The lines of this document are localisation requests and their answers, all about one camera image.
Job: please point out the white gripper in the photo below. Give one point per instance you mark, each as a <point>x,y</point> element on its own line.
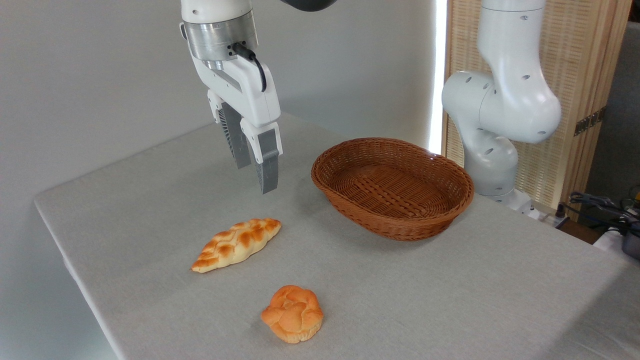
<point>250,95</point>

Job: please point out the long braided bread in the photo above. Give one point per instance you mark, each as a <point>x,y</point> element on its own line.
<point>235,245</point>

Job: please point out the brown wicker basket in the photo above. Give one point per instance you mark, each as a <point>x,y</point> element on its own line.
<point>395,200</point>

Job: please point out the round knotted bread bun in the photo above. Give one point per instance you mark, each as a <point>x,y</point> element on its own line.
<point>292,315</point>

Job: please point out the grey tablecloth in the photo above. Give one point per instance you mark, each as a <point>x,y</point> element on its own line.
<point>450,300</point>

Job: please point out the black metal screen hinge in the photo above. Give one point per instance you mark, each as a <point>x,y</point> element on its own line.
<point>590,121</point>

